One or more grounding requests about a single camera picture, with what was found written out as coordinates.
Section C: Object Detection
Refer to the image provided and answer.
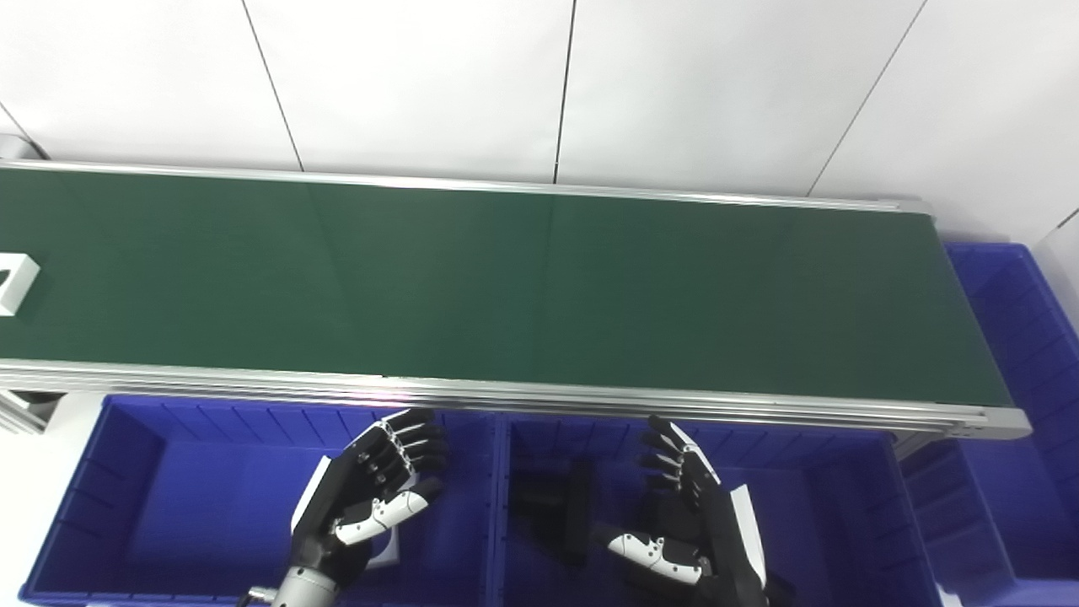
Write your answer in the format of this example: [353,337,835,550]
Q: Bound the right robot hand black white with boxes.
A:
[590,415,794,607]

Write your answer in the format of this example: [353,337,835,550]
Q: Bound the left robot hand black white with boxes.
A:
[291,408,448,591]

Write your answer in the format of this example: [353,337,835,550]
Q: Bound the white square part with hole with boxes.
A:
[368,524,403,567]
[0,252,41,318]

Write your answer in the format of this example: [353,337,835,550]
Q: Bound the blue plastic bin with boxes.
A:
[900,242,1079,607]
[487,411,947,607]
[19,394,500,607]

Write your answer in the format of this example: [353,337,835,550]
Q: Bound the black part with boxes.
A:
[513,458,593,567]

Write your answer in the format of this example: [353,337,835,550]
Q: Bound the green conveyor belt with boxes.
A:
[0,135,1033,460]
[0,167,1012,407]

